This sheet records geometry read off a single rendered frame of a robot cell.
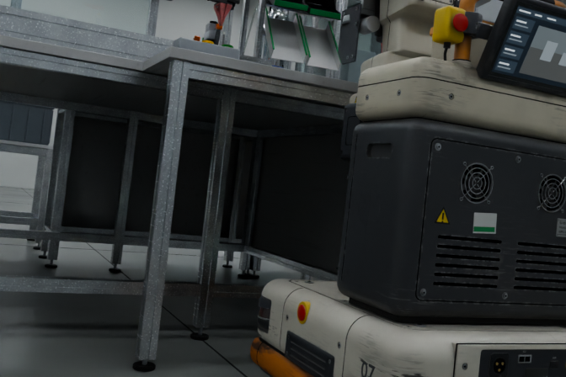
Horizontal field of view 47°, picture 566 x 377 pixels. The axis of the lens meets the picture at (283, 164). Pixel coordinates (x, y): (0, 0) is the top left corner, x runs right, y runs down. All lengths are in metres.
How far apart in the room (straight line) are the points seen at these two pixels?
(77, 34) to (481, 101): 1.26
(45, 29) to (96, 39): 0.15
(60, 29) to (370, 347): 1.35
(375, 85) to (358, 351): 0.55
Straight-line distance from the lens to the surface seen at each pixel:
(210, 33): 2.40
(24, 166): 12.75
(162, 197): 1.76
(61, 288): 2.06
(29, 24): 2.11
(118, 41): 2.15
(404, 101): 1.32
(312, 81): 1.91
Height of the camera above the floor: 0.52
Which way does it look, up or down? 2 degrees up
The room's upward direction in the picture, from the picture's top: 6 degrees clockwise
